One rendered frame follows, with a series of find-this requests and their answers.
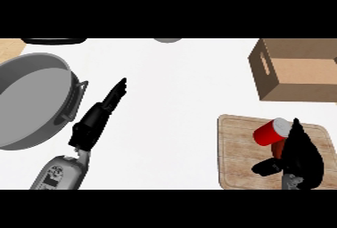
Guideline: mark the wooden cutting board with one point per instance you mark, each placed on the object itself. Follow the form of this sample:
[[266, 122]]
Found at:
[[238, 154]]

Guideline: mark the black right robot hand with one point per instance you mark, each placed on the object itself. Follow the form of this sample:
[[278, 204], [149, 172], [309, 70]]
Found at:
[[300, 160]]

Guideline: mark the red bell pepper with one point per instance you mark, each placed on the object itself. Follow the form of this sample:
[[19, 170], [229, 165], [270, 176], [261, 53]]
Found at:
[[272, 133]]

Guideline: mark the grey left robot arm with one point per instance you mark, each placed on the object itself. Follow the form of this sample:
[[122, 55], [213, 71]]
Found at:
[[60, 175]]

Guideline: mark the pale wooden surface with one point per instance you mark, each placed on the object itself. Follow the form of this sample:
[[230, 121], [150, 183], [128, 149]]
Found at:
[[9, 47]]

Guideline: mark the black flat object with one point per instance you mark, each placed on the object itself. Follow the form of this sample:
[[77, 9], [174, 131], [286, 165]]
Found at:
[[53, 41]]

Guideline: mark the brown cardboard box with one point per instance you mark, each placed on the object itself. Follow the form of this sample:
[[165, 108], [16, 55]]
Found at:
[[297, 74]]

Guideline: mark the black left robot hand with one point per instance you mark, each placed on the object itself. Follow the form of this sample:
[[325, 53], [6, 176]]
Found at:
[[93, 120]]

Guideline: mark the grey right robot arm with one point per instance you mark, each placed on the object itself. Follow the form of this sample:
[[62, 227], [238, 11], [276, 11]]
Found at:
[[291, 181]]

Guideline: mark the grey metal pot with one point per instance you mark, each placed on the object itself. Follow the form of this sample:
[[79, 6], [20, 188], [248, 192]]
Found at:
[[32, 101]]

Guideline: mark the grey round object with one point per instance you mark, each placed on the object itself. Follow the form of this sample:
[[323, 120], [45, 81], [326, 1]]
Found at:
[[167, 40]]

